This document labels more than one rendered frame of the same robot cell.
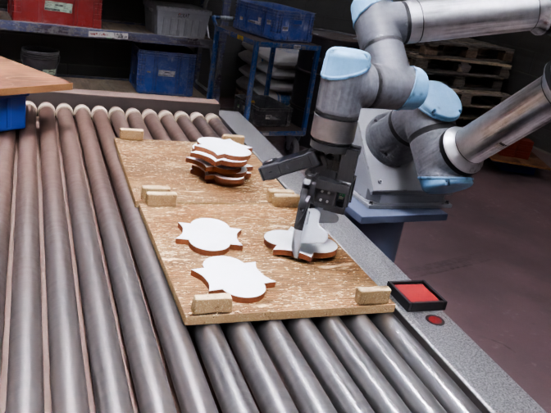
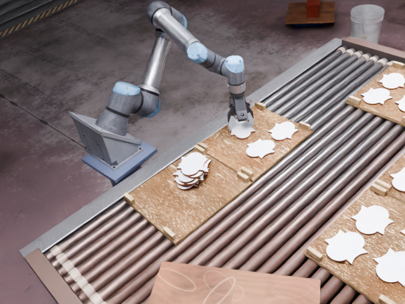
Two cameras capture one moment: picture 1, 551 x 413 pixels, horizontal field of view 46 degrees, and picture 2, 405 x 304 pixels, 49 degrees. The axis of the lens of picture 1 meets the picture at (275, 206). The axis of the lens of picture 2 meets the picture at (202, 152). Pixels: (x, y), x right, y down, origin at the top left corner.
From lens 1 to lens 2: 233 cm
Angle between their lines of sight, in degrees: 85
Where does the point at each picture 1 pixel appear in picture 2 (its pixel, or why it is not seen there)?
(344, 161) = not seen: hidden behind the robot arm
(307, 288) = (267, 119)
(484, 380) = (270, 88)
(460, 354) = (262, 93)
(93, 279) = (314, 160)
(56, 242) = (305, 181)
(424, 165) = (153, 107)
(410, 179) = not seen: hidden behind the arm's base
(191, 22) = not seen: outside the picture
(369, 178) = (136, 141)
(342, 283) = (255, 115)
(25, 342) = (357, 149)
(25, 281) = (334, 169)
